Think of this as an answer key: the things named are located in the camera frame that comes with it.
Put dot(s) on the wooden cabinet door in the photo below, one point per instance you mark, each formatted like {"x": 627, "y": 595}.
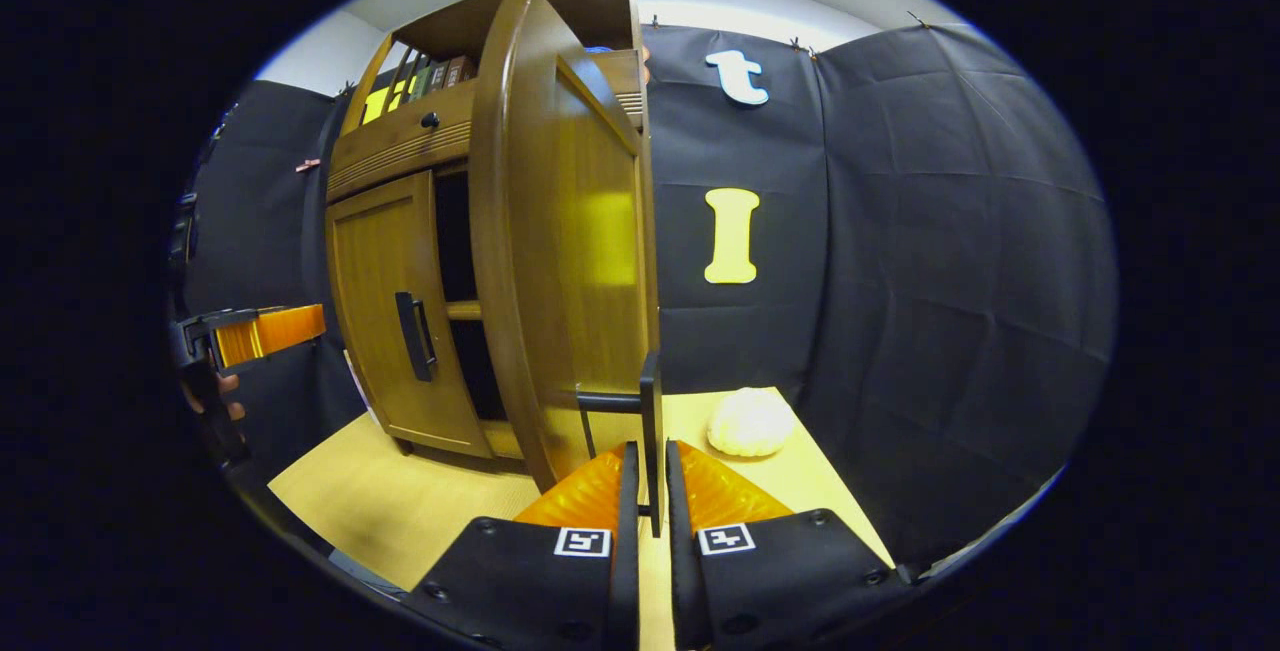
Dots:
{"x": 560, "y": 251}
{"x": 375, "y": 311}

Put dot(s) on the brown book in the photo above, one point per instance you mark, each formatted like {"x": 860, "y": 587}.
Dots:
{"x": 460, "y": 69}

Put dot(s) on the cream round cushion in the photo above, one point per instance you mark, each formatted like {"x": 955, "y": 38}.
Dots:
{"x": 750, "y": 423}

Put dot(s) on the dark clip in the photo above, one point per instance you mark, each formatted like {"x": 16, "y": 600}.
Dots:
{"x": 916, "y": 19}
{"x": 801, "y": 47}

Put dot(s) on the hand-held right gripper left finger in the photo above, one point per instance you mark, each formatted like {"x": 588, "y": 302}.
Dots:
{"x": 628, "y": 571}

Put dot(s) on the black backdrop cloth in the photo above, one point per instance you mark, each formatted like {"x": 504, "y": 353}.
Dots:
{"x": 950, "y": 281}

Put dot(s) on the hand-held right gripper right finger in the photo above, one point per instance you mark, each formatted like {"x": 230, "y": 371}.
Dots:
{"x": 680, "y": 581}

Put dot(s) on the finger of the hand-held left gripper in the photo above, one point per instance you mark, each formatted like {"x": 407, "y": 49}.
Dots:
{"x": 225, "y": 321}

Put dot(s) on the wooden double-door shoe cabinet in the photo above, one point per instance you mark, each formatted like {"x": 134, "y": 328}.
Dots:
{"x": 400, "y": 146}

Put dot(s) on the wooden cabinet drawer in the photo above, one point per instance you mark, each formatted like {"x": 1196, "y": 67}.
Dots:
{"x": 395, "y": 146}

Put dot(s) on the grey-brown book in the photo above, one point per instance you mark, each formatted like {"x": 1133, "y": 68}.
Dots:
{"x": 438, "y": 76}

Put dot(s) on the wooden inner cabinet shelf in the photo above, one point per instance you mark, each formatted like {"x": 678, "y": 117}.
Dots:
{"x": 463, "y": 311}

